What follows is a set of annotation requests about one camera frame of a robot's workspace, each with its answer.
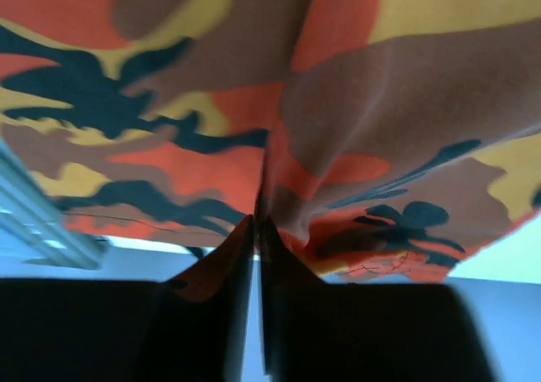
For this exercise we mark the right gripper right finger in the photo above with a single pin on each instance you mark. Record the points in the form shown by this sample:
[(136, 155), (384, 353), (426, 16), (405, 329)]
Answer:
[(316, 331)]

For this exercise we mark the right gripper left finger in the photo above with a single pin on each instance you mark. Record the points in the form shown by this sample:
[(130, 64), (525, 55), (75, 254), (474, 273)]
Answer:
[(189, 328)]

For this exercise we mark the orange camouflage trousers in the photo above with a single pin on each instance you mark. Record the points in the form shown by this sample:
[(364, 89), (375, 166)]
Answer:
[(382, 137)]

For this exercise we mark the aluminium frame rail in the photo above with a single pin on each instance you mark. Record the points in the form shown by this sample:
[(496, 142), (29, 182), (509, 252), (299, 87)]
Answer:
[(32, 231)]

